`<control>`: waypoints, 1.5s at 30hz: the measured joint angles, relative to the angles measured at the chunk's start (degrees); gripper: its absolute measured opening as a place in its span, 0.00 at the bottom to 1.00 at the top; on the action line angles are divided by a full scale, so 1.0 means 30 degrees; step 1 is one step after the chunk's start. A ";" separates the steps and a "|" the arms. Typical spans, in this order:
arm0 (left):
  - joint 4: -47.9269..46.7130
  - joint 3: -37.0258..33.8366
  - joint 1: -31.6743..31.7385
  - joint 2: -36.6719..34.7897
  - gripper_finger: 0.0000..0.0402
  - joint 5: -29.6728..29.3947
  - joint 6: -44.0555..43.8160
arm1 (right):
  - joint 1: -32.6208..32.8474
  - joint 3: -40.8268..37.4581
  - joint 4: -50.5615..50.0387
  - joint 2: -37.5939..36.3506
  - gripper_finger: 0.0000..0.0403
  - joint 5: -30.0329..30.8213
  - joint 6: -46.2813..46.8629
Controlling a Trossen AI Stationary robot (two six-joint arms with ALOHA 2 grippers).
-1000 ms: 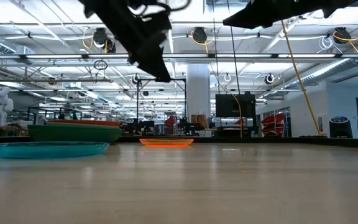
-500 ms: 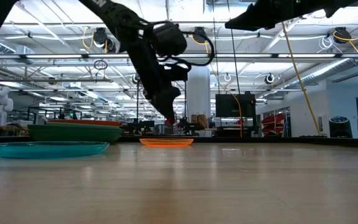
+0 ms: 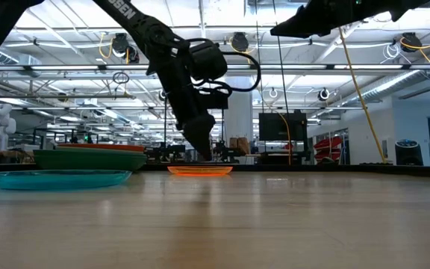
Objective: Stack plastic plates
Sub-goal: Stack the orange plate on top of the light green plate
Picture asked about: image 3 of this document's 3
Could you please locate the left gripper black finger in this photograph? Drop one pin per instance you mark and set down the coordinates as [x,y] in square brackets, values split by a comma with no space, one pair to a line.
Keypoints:
[200,138]

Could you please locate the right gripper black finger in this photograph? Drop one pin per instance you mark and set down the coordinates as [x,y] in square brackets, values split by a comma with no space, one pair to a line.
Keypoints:
[301,28]

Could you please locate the transparent orange plastic plate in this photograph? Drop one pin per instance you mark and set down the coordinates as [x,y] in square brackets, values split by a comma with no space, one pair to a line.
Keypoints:
[200,171]

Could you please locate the transparent blue plastic plate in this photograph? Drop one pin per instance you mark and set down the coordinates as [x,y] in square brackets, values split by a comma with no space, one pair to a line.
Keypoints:
[50,180]

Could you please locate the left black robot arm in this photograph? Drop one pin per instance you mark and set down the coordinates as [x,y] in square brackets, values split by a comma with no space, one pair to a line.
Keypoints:
[144,26]

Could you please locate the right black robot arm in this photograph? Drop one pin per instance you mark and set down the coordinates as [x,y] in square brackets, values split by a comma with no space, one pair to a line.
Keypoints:
[411,5]

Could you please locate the cardboard box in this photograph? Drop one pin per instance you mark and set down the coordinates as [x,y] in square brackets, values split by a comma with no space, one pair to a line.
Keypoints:
[243,145]

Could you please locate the black monitor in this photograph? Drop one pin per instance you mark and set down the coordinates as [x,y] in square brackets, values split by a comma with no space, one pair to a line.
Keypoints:
[282,127]

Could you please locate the dark green plastic plate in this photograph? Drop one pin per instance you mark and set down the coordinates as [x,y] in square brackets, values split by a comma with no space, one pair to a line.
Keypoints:
[88,160]

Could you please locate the red storage bins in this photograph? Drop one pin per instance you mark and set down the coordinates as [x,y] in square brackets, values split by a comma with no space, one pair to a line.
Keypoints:
[328,143]

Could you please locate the black round fan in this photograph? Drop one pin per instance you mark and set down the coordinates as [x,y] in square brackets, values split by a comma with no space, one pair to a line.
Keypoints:
[409,153]

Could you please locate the white humanoid robot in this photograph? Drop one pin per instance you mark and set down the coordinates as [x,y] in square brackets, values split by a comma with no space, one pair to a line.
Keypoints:
[0,123]

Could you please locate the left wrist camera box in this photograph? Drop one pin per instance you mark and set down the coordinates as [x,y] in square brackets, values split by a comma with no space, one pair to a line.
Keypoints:
[215,100]

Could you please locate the black table edge frame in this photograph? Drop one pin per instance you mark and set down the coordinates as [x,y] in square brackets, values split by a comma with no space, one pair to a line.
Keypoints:
[312,170]

